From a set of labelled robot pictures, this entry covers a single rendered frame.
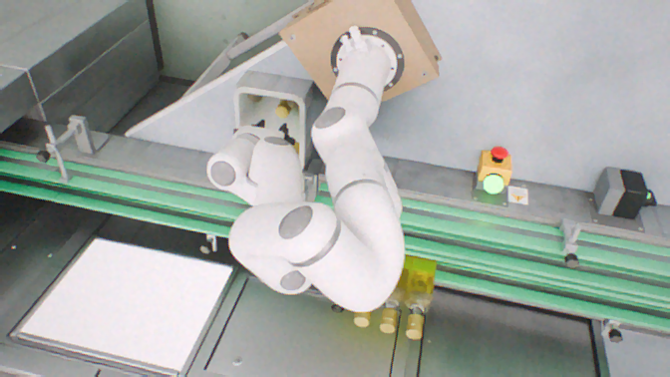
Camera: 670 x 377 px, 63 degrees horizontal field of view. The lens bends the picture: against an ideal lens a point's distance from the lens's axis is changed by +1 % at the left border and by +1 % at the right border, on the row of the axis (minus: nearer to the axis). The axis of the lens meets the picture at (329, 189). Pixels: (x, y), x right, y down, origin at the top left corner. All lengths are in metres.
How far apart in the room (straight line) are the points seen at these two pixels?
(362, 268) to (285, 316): 0.70
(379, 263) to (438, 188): 0.63
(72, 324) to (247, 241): 0.80
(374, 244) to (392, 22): 0.53
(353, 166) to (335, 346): 0.62
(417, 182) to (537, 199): 0.28
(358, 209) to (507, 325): 0.83
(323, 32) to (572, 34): 0.50
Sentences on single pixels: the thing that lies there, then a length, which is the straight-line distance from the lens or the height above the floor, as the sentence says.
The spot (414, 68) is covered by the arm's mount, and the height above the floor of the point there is 0.84.
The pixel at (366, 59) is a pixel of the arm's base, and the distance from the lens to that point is 1.08.
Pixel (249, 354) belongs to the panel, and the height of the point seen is 1.22.
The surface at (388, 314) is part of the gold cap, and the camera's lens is 1.21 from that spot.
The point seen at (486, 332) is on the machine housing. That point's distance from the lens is 1.46.
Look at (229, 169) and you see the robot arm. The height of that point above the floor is 1.16.
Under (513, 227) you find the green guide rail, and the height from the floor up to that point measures 0.91.
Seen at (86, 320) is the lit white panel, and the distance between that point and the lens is 1.45.
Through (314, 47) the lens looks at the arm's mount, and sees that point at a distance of 1.18.
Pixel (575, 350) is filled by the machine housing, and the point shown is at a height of 0.98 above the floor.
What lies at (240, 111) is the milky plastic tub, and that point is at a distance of 1.34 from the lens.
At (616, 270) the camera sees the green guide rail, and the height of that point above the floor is 0.91.
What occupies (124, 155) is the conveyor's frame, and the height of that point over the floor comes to 0.84.
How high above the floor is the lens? 1.88
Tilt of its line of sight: 49 degrees down
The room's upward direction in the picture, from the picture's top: 159 degrees counter-clockwise
